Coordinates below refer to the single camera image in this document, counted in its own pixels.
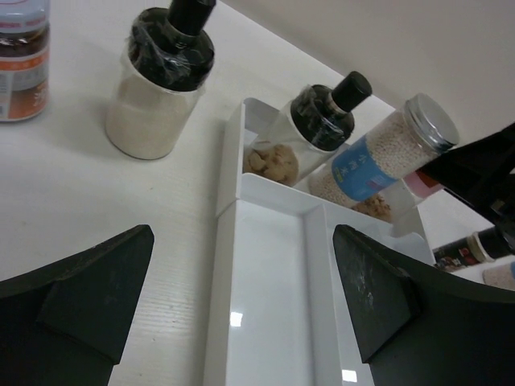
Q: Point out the pink cap spice bottle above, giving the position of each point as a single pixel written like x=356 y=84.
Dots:
x=396 y=200

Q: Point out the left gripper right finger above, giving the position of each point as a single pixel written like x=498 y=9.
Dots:
x=417 y=325

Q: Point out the orange label sauce jar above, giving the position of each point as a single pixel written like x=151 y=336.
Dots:
x=25 y=42

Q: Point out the small dark pepper bottle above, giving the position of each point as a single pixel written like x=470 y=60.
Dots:
x=480 y=247

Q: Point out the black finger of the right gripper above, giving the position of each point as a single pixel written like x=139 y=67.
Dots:
x=481 y=175

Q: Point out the blue label jar silver lid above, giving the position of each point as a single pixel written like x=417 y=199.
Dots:
x=410 y=137

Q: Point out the black cap brown chunk bottle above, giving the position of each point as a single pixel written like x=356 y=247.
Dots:
x=307 y=131

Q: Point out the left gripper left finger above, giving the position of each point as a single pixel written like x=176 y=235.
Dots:
x=67 y=323

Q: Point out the black cap white powder bottle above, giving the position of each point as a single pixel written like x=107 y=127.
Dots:
x=167 y=59

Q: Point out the blue label jar white lid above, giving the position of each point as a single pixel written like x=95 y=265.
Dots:
x=502 y=276

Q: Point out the white divided organizer tray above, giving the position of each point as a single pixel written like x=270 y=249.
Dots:
x=278 y=314

